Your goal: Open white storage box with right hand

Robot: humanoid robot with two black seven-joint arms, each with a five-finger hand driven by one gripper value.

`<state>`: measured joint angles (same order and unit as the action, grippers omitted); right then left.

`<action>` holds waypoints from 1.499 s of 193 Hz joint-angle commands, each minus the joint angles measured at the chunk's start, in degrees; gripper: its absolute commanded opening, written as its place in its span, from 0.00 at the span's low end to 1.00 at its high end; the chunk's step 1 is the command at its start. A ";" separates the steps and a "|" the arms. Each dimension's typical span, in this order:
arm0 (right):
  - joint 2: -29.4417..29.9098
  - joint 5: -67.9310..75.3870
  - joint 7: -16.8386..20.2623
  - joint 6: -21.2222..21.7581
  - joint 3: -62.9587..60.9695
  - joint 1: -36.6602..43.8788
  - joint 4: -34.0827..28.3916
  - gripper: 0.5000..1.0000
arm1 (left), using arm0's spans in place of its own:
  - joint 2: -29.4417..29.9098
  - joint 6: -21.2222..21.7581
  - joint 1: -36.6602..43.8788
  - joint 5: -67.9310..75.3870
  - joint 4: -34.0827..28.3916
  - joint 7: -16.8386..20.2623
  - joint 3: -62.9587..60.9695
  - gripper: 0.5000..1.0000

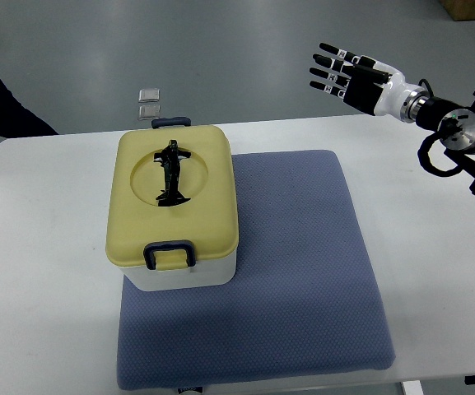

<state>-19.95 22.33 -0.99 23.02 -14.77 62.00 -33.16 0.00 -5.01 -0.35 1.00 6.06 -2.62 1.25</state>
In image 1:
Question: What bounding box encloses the white storage box base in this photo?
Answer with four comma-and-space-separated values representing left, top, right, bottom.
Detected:
120, 249, 236, 291

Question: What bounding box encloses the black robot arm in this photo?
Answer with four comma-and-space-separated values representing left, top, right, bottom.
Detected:
405, 91, 475, 196

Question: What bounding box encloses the upper metal floor plate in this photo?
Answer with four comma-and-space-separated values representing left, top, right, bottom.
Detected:
138, 88, 160, 103

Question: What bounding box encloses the dark blue latch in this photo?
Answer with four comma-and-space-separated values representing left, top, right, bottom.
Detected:
151, 117, 192, 129
143, 239, 197, 271

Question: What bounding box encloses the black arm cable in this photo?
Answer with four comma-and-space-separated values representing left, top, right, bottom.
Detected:
417, 78, 463, 177

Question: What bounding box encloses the yellow storage box lid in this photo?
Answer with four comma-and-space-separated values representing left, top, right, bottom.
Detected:
105, 125, 239, 267

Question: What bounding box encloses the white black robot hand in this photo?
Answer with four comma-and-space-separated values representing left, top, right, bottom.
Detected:
310, 43, 428, 123

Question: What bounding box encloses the dark blue rear latch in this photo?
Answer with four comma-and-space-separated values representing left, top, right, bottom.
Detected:
151, 117, 192, 129

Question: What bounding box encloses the brown cardboard box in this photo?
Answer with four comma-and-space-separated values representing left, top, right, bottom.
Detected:
439, 0, 475, 21

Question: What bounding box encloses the blue grey cushion mat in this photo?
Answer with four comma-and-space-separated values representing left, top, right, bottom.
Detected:
117, 150, 395, 390

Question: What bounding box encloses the dark blue front latch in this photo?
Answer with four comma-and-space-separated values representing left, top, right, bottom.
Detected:
143, 239, 197, 271

